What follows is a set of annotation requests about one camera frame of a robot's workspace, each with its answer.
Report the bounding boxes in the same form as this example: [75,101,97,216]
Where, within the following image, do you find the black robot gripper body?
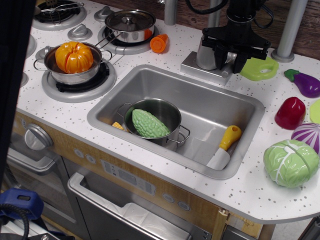
[202,24,271,60]

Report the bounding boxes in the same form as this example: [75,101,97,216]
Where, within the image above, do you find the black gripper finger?
[232,53,250,74]
[214,45,229,70]

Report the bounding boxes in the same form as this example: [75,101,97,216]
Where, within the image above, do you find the silver faucet lever handle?
[221,52,237,78]

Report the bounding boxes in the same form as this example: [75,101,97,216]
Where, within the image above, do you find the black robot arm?
[202,0,271,74]

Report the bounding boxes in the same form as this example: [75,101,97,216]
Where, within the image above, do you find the green toy cutting board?
[240,57,279,81]

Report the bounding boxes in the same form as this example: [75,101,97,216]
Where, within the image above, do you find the silver toy faucet body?
[180,0,236,86]

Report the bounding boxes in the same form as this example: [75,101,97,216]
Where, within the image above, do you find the grey right support pole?
[271,0,308,63]

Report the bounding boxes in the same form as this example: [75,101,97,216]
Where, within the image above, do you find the grey support pole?
[164,0,178,26]
[271,0,308,63]

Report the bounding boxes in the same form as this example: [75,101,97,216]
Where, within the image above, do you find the grey toy sink basin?
[87,64,265,180]

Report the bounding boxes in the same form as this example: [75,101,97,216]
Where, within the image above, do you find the orange toy carrot piece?
[149,34,169,53]

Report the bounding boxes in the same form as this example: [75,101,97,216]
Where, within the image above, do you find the grey middle support pole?
[164,0,178,26]

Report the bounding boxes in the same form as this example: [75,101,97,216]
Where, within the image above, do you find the purple toy eggplant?
[284,69,320,98]

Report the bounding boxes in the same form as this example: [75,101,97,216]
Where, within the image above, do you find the red toy bell pepper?
[274,96,306,130]

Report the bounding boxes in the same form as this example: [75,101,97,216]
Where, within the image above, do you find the light green toy piece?
[309,99,320,124]

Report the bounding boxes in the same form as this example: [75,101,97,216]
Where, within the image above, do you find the steel pot in sink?
[117,98,191,152]

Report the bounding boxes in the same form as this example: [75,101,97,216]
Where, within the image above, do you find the steel pan with lid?
[97,9,156,45]

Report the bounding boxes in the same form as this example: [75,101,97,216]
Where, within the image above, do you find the purple toy onion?
[291,122,320,155]

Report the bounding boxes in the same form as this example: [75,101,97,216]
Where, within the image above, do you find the green toy bitter gourd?
[132,109,171,138]

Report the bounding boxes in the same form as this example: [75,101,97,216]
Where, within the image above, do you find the green toy cabbage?
[263,139,320,188]

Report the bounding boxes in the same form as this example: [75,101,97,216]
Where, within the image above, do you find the back right stove burner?
[97,26,160,55]

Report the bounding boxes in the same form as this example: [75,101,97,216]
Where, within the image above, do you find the yellow toy corn piece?
[111,121,125,131]

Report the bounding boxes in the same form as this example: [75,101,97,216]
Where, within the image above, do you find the grey stove knob rear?
[94,6,114,22]

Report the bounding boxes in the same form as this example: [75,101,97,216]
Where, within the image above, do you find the grey stove knob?
[94,6,114,22]
[67,23,93,42]
[35,45,52,63]

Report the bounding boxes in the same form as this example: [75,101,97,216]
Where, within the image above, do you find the grey stove knob middle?
[67,23,93,42]

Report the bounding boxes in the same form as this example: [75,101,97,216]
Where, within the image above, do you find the front grey stove burner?
[41,62,116,103]

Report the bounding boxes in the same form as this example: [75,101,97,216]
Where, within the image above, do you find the orange toy pumpkin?
[55,41,94,74]

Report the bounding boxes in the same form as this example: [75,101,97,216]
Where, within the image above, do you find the back left stove burner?
[32,0,87,31]

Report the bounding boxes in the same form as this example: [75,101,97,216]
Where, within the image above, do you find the steel pot on burner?
[43,41,113,85]

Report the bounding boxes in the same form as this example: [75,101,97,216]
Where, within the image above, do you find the grey stove knob left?
[35,45,52,63]

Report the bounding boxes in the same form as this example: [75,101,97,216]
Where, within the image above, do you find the silver oven dial knob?
[24,123,54,151]

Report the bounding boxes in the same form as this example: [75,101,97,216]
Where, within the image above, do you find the yellow handled toy knife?
[206,125,242,171]

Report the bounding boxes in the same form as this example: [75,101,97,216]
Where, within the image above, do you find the wire rack on burner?
[34,0,84,24]

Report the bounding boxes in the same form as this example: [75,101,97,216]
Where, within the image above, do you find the silver dishwasher door handle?
[67,172,213,240]

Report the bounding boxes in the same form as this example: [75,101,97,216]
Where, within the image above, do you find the black foreground frame post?
[0,0,36,179]

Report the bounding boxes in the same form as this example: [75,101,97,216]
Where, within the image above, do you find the grey oven door handle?
[7,148,56,176]

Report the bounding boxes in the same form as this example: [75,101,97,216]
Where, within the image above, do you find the blue clamp with cable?
[0,187,45,240]

